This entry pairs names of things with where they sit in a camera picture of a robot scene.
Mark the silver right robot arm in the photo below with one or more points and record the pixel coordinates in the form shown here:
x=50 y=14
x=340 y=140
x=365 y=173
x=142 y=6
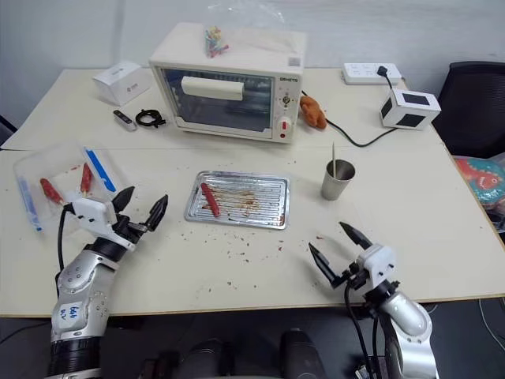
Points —
x=410 y=320

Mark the black object at table edge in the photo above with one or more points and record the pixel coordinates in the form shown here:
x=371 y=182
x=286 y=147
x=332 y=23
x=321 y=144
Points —
x=6 y=128

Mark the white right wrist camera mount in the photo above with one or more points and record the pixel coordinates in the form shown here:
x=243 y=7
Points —
x=378 y=264

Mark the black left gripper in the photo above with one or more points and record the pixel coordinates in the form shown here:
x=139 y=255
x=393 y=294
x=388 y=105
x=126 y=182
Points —
x=128 y=229

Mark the black office chair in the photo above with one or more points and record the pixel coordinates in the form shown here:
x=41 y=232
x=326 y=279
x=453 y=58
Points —
x=473 y=106

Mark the white power strip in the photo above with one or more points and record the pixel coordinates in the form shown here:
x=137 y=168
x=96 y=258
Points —
x=365 y=73

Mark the ribbed metal baking tray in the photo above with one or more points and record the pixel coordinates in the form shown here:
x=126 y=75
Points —
x=256 y=205

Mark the cream toaster oven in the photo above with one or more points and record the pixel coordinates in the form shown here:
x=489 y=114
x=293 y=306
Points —
x=221 y=79

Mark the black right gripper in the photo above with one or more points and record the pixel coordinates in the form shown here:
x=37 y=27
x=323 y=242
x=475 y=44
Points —
x=357 y=278

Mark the white cardboard box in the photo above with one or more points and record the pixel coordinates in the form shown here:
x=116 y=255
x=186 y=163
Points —
x=120 y=81

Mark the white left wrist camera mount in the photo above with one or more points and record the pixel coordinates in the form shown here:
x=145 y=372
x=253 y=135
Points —
x=94 y=213

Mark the clear bag of coloured clips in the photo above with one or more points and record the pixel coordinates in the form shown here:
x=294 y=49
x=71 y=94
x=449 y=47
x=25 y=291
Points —
x=215 y=41

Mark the dark rounded shape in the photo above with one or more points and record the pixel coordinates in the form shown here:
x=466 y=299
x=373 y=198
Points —
x=211 y=359
x=301 y=355

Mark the red sausage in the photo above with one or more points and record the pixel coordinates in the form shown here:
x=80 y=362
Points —
x=210 y=199
x=50 y=190
x=86 y=179

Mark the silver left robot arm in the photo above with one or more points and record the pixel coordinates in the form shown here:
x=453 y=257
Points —
x=81 y=292

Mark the colourful patterned bag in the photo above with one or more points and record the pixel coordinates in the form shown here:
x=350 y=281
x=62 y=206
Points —
x=483 y=177

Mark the stainless steel cup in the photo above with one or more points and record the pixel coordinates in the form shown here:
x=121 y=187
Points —
x=335 y=183

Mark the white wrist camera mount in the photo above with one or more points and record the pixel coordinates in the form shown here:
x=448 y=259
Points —
x=378 y=264
x=94 y=213

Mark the small dark silver device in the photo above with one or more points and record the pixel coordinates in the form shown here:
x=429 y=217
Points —
x=124 y=119

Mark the orange fried chicken toy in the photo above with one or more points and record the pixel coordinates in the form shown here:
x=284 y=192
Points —
x=313 y=112

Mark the white cube with black panels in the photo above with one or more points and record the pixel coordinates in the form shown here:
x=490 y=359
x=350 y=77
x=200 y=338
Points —
x=408 y=108

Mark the clear container with blue clips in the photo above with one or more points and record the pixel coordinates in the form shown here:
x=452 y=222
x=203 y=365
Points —
x=47 y=166

